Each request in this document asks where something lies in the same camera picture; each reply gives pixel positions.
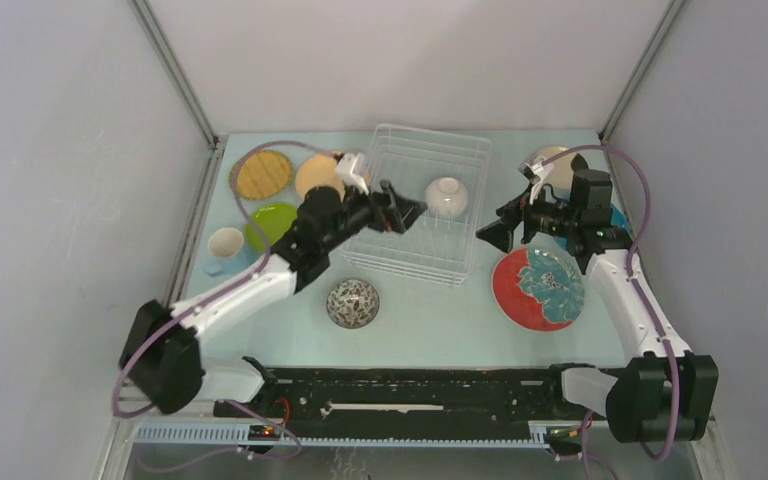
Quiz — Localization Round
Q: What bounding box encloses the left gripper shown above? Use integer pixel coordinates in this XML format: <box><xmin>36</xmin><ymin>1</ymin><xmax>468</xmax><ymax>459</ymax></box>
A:
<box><xmin>321</xmin><ymin>174</ymin><xmax>424</xmax><ymax>253</ymax></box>

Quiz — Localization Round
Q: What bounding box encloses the blue polka dot plate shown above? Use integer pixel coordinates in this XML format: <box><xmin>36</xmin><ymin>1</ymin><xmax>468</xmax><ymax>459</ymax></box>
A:
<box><xmin>552</xmin><ymin>192</ymin><xmax>632</xmax><ymax>250</ymax></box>

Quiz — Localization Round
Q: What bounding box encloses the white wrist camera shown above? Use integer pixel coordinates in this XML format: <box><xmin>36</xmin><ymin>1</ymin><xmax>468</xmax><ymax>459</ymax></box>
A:
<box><xmin>335</xmin><ymin>153</ymin><xmax>370</xmax><ymax>195</ymax></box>
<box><xmin>518</xmin><ymin>156</ymin><xmax>553</xmax><ymax>205</ymax></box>

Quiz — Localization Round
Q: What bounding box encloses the aluminium frame rail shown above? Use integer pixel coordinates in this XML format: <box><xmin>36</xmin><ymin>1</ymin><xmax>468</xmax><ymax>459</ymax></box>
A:
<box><xmin>113</xmin><ymin>377</ymin><xmax>718</xmax><ymax>449</ymax></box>

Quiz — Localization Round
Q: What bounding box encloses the white rimmed teal plate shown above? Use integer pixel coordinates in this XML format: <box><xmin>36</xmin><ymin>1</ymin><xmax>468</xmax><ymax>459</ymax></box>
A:
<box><xmin>491</xmin><ymin>247</ymin><xmax>586</xmax><ymax>332</ymax></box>

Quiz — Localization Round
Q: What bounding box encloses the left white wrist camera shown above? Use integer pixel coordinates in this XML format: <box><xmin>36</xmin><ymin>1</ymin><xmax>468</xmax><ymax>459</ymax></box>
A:
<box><xmin>335</xmin><ymin>153</ymin><xmax>370</xmax><ymax>195</ymax></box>

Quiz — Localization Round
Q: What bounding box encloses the yellow woven plate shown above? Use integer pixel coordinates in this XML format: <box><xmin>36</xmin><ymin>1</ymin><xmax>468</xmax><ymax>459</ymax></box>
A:
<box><xmin>229</xmin><ymin>150</ymin><xmax>294</xmax><ymax>200</ymax></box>

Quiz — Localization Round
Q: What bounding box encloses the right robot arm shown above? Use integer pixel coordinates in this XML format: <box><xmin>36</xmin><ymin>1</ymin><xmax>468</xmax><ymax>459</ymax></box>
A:
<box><xmin>476</xmin><ymin>167</ymin><xmax>719</xmax><ymax>443</ymax></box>

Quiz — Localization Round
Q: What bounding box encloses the light blue cup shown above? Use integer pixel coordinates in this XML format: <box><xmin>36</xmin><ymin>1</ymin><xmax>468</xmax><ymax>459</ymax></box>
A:
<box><xmin>203</xmin><ymin>227</ymin><xmax>257</xmax><ymax>277</ymax></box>

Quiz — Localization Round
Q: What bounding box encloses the beige plate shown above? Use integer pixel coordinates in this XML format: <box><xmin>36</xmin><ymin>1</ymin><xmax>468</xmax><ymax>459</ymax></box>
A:
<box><xmin>295</xmin><ymin>152</ymin><xmax>371</xmax><ymax>200</ymax></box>

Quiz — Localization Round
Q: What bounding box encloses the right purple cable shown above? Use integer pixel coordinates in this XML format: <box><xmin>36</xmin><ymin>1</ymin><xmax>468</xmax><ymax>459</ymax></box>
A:
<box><xmin>536</xmin><ymin>144</ymin><xmax>681</xmax><ymax>480</ymax></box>

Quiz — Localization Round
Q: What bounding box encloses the cream plate with black spot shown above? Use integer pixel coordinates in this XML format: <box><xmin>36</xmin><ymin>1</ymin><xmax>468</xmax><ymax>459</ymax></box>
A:
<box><xmin>534</xmin><ymin>145</ymin><xmax>590</xmax><ymax>196</ymax></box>

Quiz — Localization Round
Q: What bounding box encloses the red patterned bowl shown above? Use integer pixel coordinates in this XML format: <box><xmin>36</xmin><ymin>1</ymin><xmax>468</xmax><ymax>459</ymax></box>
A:
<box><xmin>326</xmin><ymin>278</ymin><xmax>381</xmax><ymax>329</ymax></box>

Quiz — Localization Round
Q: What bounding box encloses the green plate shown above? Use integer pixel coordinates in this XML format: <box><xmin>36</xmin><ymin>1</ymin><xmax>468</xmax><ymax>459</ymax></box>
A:
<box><xmin>244</xmin><ymin>202</ymin><xmax>297</xmax><ymax>253</ymax></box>

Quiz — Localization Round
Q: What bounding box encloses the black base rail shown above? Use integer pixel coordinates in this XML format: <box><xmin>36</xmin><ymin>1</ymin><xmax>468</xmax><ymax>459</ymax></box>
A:
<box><xmin>212</xmin><ymin>367</ymin><xmax>585</xmax><ymax>442</ymax></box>

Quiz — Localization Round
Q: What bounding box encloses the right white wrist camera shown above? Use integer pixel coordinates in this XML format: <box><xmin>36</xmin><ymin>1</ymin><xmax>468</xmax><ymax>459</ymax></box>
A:
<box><xmin>518</xmin><ymin>156</ymin><xmax>553</xmax><ymax>205</ymax></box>

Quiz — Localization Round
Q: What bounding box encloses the white ribbed bowl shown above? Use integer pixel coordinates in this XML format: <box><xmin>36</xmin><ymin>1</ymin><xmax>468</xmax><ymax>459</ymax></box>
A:
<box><xmin>425</xmin><ymin>176</ymin><xmax>469</xmax><ymax>219</ymax></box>

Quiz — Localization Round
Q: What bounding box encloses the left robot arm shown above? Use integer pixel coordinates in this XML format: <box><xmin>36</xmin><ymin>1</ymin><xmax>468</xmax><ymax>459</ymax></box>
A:
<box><xmin>118</xmin><ymin>180</ymin><xmax>427</xmax><ymax>417</ymax></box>

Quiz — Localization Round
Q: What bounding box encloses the small circuit board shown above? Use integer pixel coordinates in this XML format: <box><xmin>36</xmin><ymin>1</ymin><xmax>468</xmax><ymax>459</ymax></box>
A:
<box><xmin>247</xmin><ymin>425</ymin><xmax>282</xmax><ymax>441</ymax></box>

